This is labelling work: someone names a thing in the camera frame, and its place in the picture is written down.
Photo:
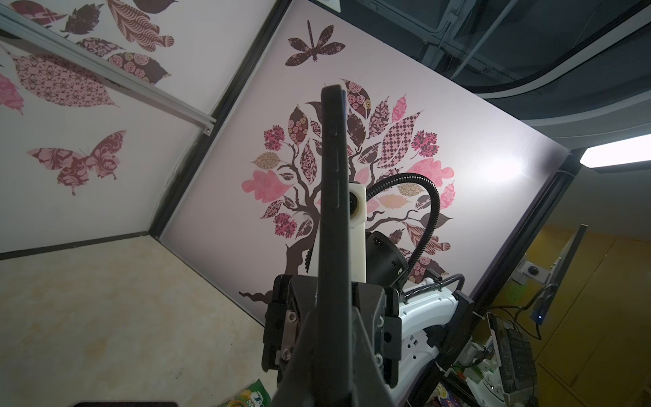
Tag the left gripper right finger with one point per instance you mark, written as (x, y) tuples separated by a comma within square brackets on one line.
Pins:
[(369, 388)]

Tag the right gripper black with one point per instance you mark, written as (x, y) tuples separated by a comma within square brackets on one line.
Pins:
[(294, 297)]

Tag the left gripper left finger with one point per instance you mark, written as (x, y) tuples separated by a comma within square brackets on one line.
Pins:
[(296, 388)]

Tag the black smartphone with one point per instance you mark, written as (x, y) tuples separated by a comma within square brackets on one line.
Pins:
[(332, 364)]

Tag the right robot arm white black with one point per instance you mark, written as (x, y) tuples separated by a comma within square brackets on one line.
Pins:
[(402, 344)]

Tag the black phone centre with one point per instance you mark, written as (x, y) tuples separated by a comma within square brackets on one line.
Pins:
[(126, 404)]

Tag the green yellow candy bag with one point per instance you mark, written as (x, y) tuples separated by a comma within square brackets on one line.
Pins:
[(255, 395)]

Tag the black keyboard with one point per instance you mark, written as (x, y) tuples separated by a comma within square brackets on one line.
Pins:
[(516, 367)]

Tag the computer monitor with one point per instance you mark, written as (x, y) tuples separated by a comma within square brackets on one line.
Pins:
[(544, 300)]

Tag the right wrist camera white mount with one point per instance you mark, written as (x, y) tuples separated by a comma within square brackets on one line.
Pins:
[(357, 237)]

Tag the aluminium rail back wall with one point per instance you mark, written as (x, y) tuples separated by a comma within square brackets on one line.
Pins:
[(42, 37)]

